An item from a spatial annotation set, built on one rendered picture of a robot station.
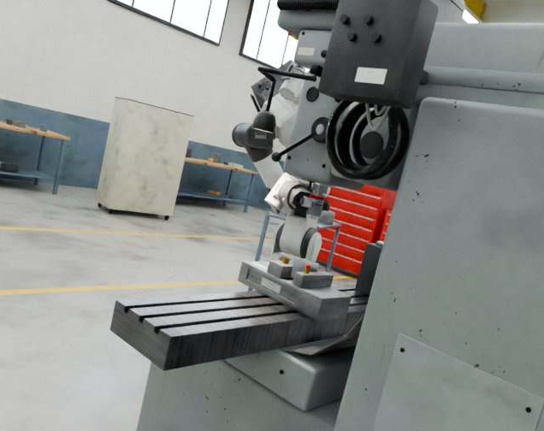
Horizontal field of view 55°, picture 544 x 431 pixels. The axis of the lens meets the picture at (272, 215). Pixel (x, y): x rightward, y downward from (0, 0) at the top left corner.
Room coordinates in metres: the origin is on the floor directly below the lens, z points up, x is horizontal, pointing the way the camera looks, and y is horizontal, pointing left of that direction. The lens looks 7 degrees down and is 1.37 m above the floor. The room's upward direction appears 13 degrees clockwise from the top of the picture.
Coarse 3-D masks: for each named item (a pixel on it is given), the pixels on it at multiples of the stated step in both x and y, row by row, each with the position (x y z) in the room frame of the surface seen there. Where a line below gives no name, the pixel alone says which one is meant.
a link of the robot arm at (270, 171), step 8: (264, 160) 1.98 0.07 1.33; (272, 160) 1.99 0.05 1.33; (264, 168) 1.99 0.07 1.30; (272, 168) 1.99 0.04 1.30; (280, 168) 2.02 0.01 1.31; (264, 176) 2.01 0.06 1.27; (272, 176) 2.00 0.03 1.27; (280, 176) 2.01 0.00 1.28; (264, 184) 2.04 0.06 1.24; (272, 184) 2.01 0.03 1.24; (272, 208) 2.00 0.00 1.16
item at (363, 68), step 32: (352, 0) 1.15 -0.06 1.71; (384, 0) 1.10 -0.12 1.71; (416, 0) 1.05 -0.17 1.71; (352, 32) 1.12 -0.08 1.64; (384, 32) 1.08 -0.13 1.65; (416, 32) 1.05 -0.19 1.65; (352, 64) 1.12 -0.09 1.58; (384, 64) 1.07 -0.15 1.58; (416, 64) 1.07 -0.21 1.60; (352, 96) 1.12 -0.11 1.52; (384, 96) 1.06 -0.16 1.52
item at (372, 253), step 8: (368, 248) 1.95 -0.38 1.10; (376, 248) 1.94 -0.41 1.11; (368, 256) 1.95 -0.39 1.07; (376, 256) 1.93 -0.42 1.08; (368, 264) 1.94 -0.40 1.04; (376, 264) 1.93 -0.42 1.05; (360, 272) 1.96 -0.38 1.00; (368, 272) 1.94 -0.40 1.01; (360, 280) 1.95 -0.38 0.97; (368, 280) 1.94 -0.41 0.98; (360, 288) 1.95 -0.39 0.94; (368, 288) 1.93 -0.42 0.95
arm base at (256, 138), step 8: (248, 128) 1.93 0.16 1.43; (232, 136) 2.04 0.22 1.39; (248, 136) 1.93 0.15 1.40; (256, 136) 1.94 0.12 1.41; (264, 136) 1.96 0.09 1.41; (272, 136) 1.97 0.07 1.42; (248, 144) 1.93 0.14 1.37; (256, 144) 1.94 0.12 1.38; (264, 144) 1.96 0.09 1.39; (272, 144) 1.97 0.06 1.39
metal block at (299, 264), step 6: (294, 258) 1.60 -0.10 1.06; (300, 258) 1.62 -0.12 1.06; (306, 258) 1.64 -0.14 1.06; (294, 264) 1.59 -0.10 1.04; (300, 264) 1.58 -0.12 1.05; (312, 264) 1.58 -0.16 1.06; (318, 264) 1.61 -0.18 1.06; (294, 270) 1.59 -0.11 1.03; (300, 270) 1.57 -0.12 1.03; (312, 270) 1.59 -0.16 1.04
